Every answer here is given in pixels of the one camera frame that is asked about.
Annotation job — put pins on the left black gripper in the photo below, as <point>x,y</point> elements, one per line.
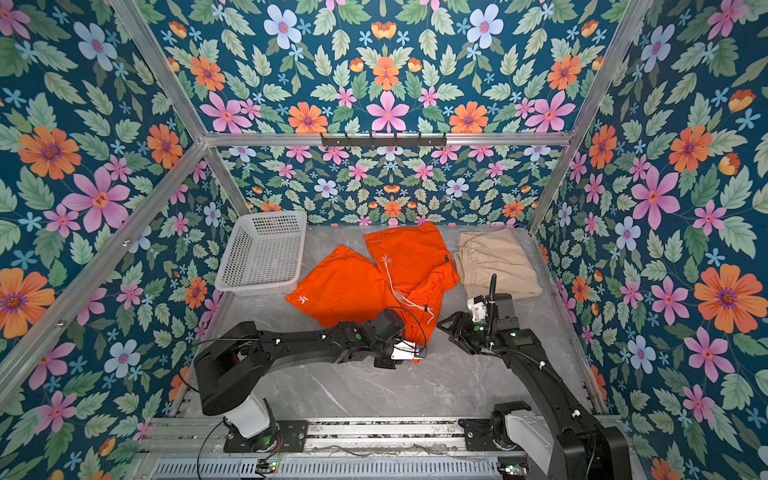
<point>388,363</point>

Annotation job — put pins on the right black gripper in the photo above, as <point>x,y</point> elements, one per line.
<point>460,317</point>

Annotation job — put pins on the orange shorts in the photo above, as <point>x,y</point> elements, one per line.
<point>407,274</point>

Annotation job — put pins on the beige drawstring shorts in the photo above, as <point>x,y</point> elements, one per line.
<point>482,255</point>

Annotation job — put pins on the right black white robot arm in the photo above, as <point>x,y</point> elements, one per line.
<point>557,434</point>

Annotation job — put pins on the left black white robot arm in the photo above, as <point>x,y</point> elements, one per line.
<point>230,367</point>

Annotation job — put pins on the white perforated plastic basket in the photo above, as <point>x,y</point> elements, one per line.
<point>264,254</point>

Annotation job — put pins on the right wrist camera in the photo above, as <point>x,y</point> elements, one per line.
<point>494,310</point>

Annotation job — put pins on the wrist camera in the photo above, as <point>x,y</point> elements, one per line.
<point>494,310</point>
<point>407,350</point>

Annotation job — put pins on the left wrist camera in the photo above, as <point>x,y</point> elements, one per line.
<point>407,350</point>

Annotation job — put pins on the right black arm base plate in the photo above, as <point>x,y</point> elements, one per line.
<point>485,435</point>

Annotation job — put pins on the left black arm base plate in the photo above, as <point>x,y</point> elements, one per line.
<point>281,436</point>

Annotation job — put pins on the white vented cable duct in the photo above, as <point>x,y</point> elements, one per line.
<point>329,468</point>

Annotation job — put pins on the black hook rail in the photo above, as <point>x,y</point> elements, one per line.
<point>370,140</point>

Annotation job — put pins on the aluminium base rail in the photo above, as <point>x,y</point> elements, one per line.
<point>353,435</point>

